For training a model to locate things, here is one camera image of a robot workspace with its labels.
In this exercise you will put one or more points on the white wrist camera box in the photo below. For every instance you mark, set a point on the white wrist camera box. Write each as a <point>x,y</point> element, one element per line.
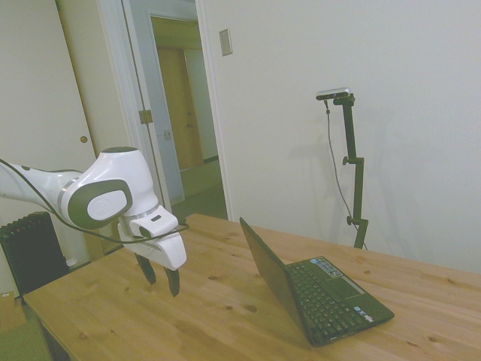
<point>153,223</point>

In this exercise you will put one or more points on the metal light switch plate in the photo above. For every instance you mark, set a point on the metal light switch plate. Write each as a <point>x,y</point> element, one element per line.
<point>225,42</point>

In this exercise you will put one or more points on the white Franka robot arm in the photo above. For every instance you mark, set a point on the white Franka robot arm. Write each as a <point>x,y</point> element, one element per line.
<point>109,180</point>

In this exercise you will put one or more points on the white open door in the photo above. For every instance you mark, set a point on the white open door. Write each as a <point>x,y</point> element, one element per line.
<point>148,105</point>

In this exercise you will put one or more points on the cardboard box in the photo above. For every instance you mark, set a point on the cardboard box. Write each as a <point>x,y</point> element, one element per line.
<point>9,311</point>

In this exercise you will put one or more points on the brass door hinge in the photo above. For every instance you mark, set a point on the brass door hinge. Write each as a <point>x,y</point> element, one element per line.
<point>145,116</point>

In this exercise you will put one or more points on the black oil radiator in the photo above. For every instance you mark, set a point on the black oil radiator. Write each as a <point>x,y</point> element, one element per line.
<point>32,253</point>

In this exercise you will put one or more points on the black laptop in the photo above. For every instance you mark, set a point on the black laptop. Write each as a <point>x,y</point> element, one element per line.
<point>313,286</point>

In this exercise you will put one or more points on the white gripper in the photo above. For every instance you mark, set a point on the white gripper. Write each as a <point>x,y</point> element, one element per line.
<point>165,250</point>

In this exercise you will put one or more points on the silver exterior camera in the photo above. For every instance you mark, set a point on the silver exterior camera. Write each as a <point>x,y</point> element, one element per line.
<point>333,93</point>

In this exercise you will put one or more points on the black camera stand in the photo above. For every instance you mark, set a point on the black camera stand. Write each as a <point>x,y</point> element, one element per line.
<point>354,169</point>

